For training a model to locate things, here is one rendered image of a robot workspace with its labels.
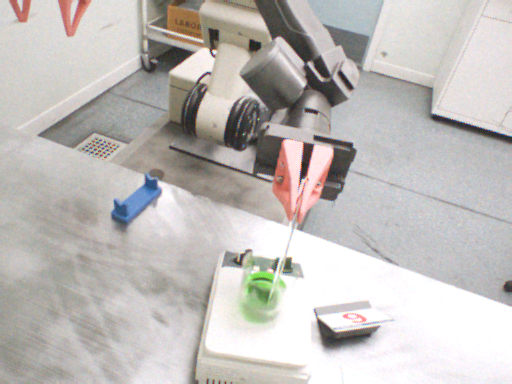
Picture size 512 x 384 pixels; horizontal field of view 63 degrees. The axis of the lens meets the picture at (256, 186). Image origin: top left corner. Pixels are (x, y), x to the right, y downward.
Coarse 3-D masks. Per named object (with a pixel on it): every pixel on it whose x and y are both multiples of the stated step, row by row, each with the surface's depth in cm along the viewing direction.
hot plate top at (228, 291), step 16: (224, 272) 53; (240, 272) 54; (224, 288) 52; (304, 288) 53; (224, 304) 50; (304, 304) 51; (224, 320) 48; (240, 320) 49; (288, 320) 49; (304, 320) 50; (208, 336) 46; (224, 336) 47; (240, 336) 47; (256, 336) 47; (272, 336) 48; (288, 336) 48; (304, 336) 48; (208, 352) 46; (224, 352) 45; (240, 352) 45; (256, 352) 46; (272, 352) 46; (288, 352) 46; (304, 352) 47
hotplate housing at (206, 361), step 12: (216, 276) 56; (204, 324) 50; (204, 336) 49; (204, 348) 47; (204, 360) 47; (216, 360) 47; (228, 360) 46; (240, 360) 47; (204, 372) 48; (216, 372) 47; (228, 372) 47; (240, 372) 47; (252, 372) 47; (264, 372) 47; (276, 372) 47; (288, 372) 47; (300, 372) 47
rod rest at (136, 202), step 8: (144, 184) 75; (152, 184) 74; (136, 192) 74; (144, 192) 74; (152, 192) 74; (160, 192) 75; (128, 200) 72; (136, 200) 72; (144, 200) 72; (152, 200) 74; (120, 208) 68; (128, 208) 70; (136, 208) 71; (112, 216) 70; (120, 216) 69; (128, 216) 69
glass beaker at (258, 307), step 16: (256, 256) 48; (272, 256) 48; (288, 256) 47; (272, 272) 50; (288, 272) 48; (304, 272) 45; (240, 288) 47; (256, 288) 43; (288, 288) 44; (240, 304) 47; (256, 304) 45; (272, 304) 45; (288, 304) 48; (256, 320) 47; (272, 320) 47
